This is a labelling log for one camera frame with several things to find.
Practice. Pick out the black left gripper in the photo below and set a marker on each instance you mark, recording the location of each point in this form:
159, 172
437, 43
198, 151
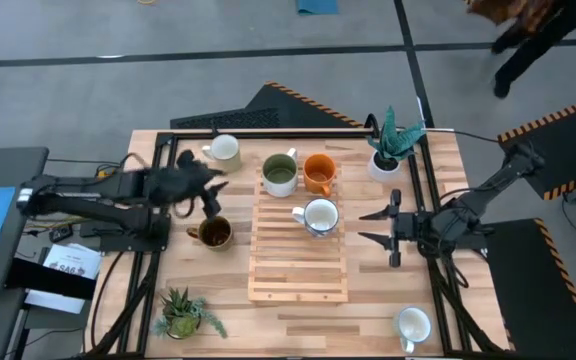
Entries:
178, 182

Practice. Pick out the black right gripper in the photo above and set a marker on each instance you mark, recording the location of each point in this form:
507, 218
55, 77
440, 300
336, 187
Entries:
413, 227

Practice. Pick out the brown mug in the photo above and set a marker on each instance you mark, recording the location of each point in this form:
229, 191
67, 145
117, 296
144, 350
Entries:
216, 234

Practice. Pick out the white mug with dark pattern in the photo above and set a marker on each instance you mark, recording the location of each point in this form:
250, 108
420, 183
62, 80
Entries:
321, 216

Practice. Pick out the white mug with green inside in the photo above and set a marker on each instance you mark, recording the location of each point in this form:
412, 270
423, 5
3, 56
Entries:
279, 175

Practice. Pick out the orange mug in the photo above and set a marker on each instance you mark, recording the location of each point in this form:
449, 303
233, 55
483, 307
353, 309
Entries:
319, 172

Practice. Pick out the plain white mug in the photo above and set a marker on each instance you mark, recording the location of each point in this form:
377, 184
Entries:
413, 325

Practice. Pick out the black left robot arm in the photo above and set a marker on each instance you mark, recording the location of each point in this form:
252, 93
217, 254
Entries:
93, 195

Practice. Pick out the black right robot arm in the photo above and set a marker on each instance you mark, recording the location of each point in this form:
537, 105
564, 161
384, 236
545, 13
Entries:
483, 195

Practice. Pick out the cream mug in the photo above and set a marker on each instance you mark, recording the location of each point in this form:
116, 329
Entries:
224, 149

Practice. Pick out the snake plant in white pot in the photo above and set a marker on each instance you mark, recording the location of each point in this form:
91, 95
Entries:
390, 145

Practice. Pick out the wooden slatted rack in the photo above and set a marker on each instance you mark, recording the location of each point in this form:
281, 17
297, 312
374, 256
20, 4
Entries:
298, 265

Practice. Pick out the black ramp with hazard stripes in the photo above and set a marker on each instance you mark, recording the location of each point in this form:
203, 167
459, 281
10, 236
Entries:
568, 140
278, 107
528, 290

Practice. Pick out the yellow plug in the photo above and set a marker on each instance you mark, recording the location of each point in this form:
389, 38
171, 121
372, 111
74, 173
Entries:
102, 174

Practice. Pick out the succulent plant in pot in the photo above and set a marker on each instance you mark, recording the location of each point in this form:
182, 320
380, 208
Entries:
183, 315

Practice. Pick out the white printed paper sheet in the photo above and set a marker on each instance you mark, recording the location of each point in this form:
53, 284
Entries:
73, 260

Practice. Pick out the person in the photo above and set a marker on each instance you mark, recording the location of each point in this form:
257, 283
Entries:
528, 55

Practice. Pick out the black aluminium table frame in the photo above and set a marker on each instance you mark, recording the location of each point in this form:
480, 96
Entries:
293, 135

